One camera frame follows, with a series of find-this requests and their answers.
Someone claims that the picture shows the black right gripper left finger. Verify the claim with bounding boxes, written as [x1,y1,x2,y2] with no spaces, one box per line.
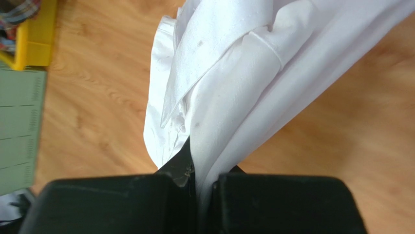
[20,141,196,234]

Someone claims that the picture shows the white long sleeve shirt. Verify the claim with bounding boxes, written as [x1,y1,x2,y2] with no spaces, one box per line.
[143,0,415,214]

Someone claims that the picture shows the green mesh file rack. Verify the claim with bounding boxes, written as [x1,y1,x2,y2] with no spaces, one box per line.
[0,63,47,195]

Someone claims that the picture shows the yellow plastic bin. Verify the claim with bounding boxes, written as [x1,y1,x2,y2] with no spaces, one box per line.
[0,0,58,71]

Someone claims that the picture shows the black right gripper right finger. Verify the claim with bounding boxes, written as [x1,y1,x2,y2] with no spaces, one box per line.
[207,167,367,234]

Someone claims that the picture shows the multicolour plaid shirt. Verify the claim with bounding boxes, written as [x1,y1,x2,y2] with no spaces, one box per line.
[0,0,41,55]

